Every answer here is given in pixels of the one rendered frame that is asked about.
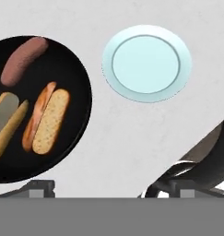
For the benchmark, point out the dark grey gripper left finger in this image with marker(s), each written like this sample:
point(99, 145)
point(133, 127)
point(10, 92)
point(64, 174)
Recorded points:
point(42, 186)

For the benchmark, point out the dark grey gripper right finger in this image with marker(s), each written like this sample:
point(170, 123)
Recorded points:
point(181, 186)

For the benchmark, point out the split tan hot dog bun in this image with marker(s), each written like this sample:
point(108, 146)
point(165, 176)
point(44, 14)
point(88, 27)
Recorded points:
point(7, 123)
point(50, 120)

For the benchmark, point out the black round bowl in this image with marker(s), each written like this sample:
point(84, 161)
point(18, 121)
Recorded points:
point(70, 80)

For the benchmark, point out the light blue round plate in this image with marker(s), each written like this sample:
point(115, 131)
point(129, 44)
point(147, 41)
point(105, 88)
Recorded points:
point(146, 64)

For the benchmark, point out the reddish brown sausage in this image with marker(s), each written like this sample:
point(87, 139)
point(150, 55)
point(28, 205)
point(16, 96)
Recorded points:
point(22, 60)

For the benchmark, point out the dark grey curved metal object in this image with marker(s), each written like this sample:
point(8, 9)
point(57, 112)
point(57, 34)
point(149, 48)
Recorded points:
point(213, 153)

